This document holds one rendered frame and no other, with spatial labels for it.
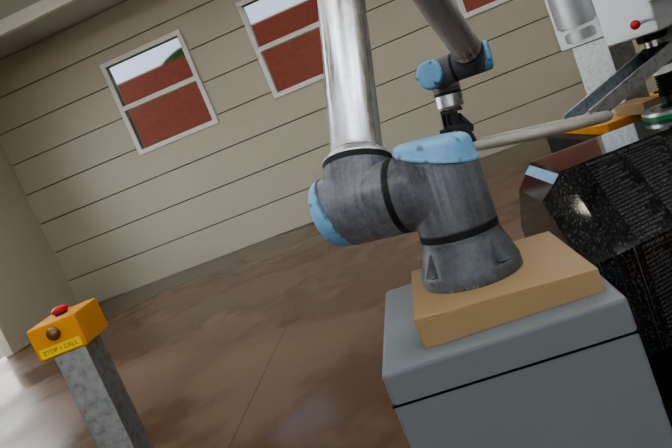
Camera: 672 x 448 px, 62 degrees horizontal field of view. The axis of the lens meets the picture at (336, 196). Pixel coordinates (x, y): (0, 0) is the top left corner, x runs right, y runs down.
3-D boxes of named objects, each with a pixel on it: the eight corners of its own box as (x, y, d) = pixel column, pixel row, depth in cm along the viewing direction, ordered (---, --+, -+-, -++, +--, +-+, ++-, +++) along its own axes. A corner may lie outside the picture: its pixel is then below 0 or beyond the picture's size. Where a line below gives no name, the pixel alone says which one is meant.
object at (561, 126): (534, 132, 209) (533, 124, 209) (651, 111, 163) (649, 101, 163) (424, 160, 191) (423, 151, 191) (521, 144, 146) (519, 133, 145)
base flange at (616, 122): (559, 133, 303) (556, 125, 303) (644, 99, 301) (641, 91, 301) (602, 135, 255) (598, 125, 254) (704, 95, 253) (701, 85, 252)
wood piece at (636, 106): (617, 116, 262) (613, 106, 261) (635, 108, 263) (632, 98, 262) (646, 114, 243) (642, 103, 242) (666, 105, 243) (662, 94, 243)
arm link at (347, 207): (385, 226, 100) (347, -97, 124) (306, 245, 108) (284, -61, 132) (419, 239, 113) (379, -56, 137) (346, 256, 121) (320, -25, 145)
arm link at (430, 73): (443, 52, 169) (454, 54, 179) (409, 65, 174) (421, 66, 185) (452, 82, 169) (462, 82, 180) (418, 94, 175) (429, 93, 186)
